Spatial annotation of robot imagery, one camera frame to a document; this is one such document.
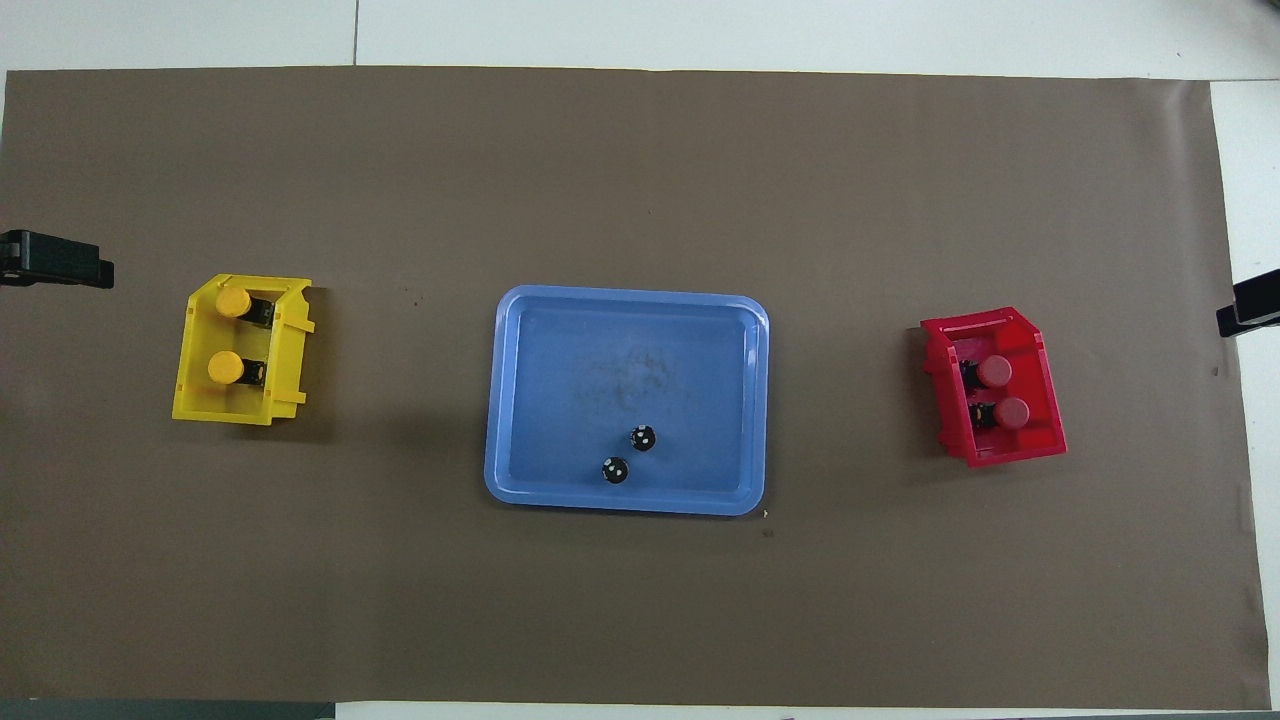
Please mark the yellow push button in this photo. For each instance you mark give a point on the yellow push button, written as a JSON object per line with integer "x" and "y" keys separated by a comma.
{"x": 225, "y": 368}
{"x": 232, "y": 302}

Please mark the red push button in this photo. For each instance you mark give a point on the red push button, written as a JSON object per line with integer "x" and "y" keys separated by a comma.
{"x": 993, "y": 371}
{"x": 1011, "y": 412}

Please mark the yellow plastic bin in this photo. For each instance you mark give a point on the yellow plastic bin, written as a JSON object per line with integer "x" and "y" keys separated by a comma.
{"x": 195, "y": 400}

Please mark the brown table mat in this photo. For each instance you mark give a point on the brown table mat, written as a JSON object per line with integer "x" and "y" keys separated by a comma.
{"x": 640, "y": 160}

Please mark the blue plastic tray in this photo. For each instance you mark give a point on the blue plastic tray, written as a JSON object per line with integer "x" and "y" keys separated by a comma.
{"x": 560, "y": 340}

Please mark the small black knob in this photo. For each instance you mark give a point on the small black knob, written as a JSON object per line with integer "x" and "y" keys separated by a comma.
{"x": 643, "y": 437}
{"x": 615, "y": 470}

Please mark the red plastic bin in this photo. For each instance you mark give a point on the red plastic bin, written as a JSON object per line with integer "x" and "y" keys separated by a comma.
{"x": 1035, "y": 440}

